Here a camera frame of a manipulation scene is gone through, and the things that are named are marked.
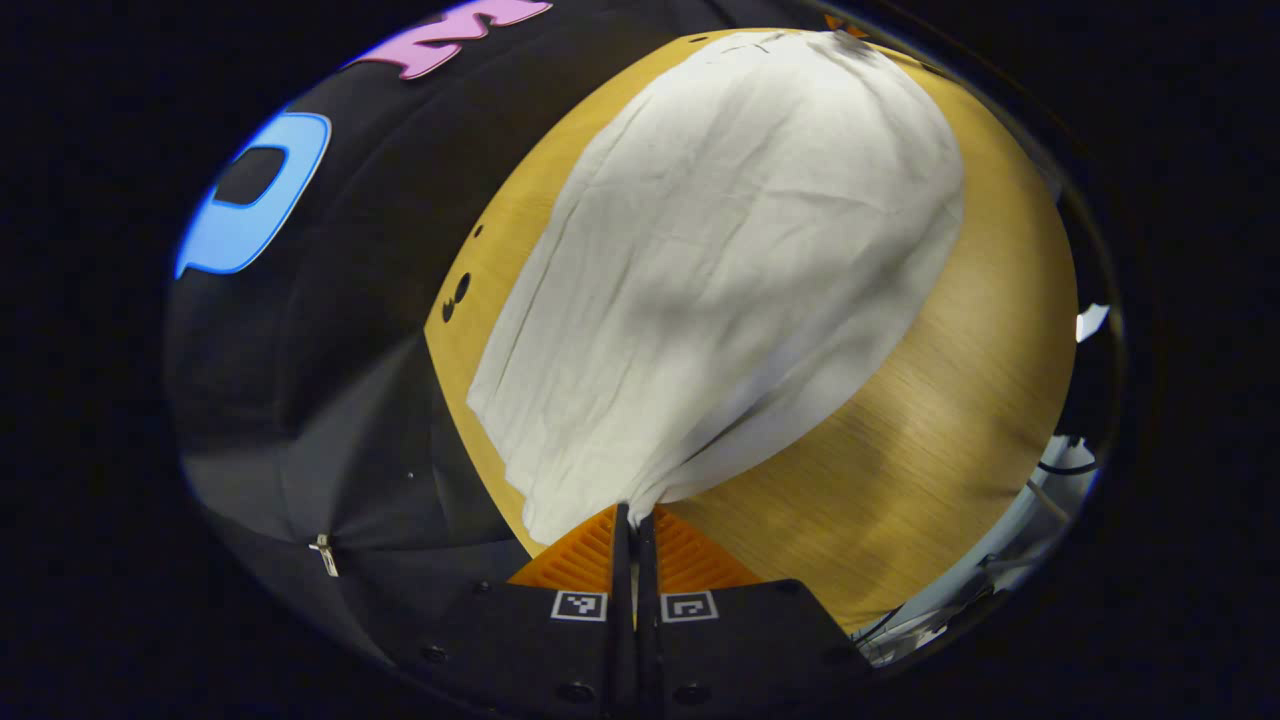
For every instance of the silver metal clip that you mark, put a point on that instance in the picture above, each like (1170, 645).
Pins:
(323, 555)

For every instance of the black backdrop cloth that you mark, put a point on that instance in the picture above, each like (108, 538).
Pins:
(340, 380)

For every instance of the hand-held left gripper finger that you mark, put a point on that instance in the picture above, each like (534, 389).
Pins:
(622, 600)
(647, 620)

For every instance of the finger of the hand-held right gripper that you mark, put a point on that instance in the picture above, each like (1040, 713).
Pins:
(848, 32)

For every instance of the white jeans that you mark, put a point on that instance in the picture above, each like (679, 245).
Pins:
(720, 250)

